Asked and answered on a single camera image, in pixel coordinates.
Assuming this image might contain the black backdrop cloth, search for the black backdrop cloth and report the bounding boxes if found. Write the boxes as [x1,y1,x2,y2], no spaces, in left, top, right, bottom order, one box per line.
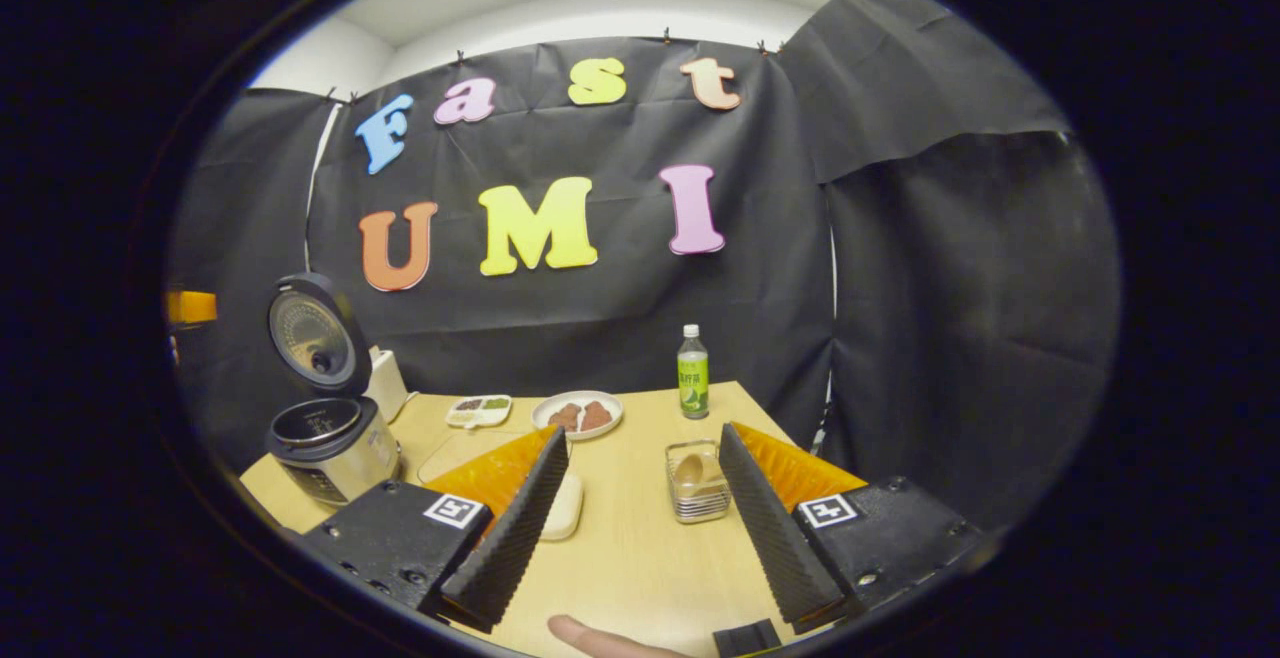
[165,0,1121,529]

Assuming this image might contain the black and silver rice cooker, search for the black and silver rice cooker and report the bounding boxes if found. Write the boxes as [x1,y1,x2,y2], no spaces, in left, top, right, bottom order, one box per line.
[265,272,403,509]

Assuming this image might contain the white rice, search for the white rice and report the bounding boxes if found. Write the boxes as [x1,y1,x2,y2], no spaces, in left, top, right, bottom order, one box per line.
[538,471,585,542]

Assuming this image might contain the white divided grain dish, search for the white divided grain dish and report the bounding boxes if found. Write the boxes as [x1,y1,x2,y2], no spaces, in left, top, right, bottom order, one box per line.
[445,395,513,430]

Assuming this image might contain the green label drink bottle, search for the green label drink bottle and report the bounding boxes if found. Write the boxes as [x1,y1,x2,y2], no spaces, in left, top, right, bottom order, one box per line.
[677,324,711,420]

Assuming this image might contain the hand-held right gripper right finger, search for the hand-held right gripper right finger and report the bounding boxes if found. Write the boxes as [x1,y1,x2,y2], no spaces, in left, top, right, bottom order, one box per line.
[718,422,986,636]

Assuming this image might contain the white round plate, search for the white round plate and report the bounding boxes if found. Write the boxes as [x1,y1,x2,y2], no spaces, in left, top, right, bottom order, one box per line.
[531,390,625,441]

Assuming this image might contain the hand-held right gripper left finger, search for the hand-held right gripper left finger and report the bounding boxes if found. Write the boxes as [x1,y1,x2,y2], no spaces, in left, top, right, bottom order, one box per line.
[300,425,571,634]

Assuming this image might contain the metal wire chopstick holder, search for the metal wire chopstick holder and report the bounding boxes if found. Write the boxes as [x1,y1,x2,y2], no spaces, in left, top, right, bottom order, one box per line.
[665,439,733,524]

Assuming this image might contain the white utensil holder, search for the white utensil holder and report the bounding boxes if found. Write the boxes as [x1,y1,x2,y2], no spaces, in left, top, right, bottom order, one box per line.
[365,346,409,424]

